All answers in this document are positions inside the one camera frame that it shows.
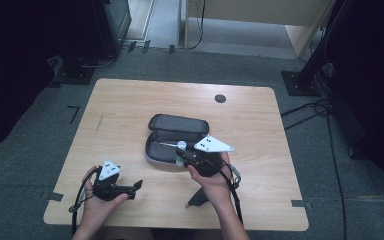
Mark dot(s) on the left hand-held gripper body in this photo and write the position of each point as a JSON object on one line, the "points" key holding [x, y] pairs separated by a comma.
{"points": [[108, 186]]}

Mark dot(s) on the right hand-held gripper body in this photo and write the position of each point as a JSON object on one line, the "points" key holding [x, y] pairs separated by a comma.
{"points": [[210, 145]]}

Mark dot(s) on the black zip pencil case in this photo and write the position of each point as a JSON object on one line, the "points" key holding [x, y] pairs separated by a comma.
{"points": [[176, 125]]}

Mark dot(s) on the person's left hand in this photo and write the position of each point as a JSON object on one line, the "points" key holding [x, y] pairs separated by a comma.
{"points": [[95, 208]]}

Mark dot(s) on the person's right hand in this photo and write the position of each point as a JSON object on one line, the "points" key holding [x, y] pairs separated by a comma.
{"points": [[218, 188]]}

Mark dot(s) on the silver pen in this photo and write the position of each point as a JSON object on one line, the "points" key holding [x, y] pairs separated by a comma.
{"points": [[168, 144]]}

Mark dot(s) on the person's legs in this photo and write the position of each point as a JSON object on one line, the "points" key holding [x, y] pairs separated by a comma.
{"points": [[126, 234]]}

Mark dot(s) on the silver metal clip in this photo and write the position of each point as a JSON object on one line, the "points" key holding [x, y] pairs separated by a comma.
{"points": [[235, 176]]}

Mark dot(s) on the black round table grommet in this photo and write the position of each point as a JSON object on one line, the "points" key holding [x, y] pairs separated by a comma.
{"points": [[220, 98]]}

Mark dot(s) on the black angled floor tape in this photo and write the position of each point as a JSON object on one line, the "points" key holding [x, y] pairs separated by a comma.
{"points": [[74, 112]]}

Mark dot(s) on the grey floor tape strip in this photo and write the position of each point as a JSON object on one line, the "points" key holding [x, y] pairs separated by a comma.
{"points": [[300, 203]]}

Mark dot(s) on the dark cabinet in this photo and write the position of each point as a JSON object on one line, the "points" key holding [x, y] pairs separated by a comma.
{"points": [[113, 23]]}

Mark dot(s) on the black stand with base plate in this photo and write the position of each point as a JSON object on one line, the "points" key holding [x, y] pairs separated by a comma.
{"points": [[71, 71], [305, 80]]}

